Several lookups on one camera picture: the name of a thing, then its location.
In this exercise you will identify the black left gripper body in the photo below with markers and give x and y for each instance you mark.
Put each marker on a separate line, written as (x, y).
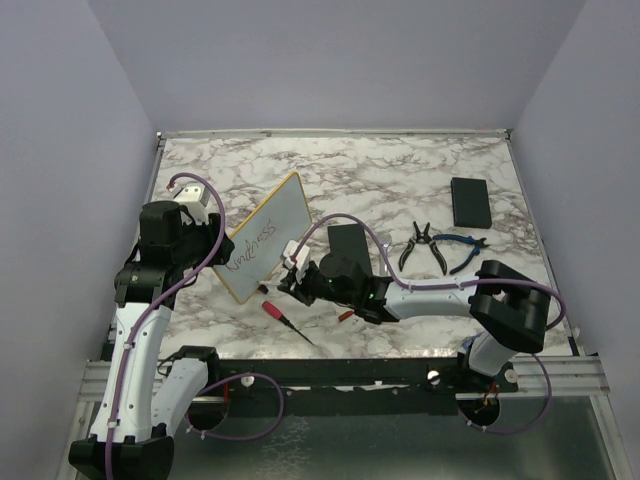
(199, 242)

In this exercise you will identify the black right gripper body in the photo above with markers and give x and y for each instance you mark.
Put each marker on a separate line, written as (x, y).
(313, 284)

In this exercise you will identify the silver whiteboard marker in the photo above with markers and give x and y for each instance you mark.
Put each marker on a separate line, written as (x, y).
(267, 286)

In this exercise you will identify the red marker cap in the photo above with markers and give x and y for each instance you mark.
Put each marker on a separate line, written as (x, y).
(344, 316)

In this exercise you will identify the yellow framed whiteboard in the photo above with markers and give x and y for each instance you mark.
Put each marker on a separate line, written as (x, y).
(261, 238)

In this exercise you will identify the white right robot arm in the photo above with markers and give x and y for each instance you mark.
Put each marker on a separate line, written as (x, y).
(511, 308)

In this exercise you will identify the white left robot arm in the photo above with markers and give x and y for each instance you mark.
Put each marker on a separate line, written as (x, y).
(132, 435)

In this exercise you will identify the black flat rectangular pad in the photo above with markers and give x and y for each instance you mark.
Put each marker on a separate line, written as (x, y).
(349, 241)

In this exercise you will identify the silver open-end wrench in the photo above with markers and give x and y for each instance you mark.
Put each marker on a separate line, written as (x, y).
(383, 268)

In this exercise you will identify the black rectangular box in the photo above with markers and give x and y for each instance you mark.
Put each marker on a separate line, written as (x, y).
(470, 203)

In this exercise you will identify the red handled screwdriver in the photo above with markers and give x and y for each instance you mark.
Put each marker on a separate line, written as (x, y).
(278, 315)

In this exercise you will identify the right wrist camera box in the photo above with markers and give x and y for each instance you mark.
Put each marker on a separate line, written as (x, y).
(296, 259)

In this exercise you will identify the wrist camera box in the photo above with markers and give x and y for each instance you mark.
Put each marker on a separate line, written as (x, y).
(194, 197)
(296, 259)

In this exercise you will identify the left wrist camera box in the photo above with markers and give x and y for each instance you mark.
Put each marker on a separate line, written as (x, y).
(194, 197)

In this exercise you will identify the black handled pliers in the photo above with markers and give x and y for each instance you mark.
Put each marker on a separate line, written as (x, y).
(422, 237)

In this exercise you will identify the black front mounting rail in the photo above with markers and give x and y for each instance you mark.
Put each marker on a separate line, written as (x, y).
(331, 387)

